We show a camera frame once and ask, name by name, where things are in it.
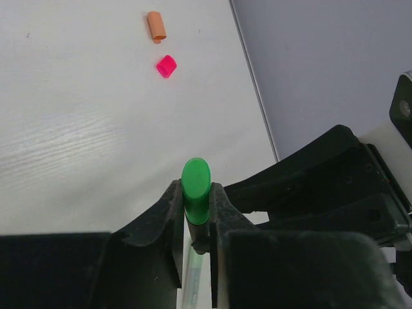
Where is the black highlighter green cap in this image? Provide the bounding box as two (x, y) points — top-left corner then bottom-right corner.
(181, 156), (213, 256)

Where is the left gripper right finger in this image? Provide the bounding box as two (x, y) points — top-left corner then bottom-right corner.
(209, 183), (405, 308)

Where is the pastel green highlighter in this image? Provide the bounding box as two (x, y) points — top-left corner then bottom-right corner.
(181, 247), (203, 309)

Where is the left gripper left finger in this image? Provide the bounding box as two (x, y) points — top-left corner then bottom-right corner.
(1, 180), (184, 308)

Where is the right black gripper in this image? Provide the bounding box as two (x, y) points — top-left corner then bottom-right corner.
(225, 125), (411, 274)

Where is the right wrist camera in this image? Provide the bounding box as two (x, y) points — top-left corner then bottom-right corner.
(357, 69), (412, 152)

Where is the orange pen cap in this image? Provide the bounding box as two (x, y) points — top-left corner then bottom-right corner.
(147, 11), (167, 44)

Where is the aluminium rail right side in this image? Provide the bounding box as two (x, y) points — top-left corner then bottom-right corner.
(229, 0), (279, 162)

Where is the pink pen cap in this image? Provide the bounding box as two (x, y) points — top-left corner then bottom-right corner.
(156, 55), (177, 79)

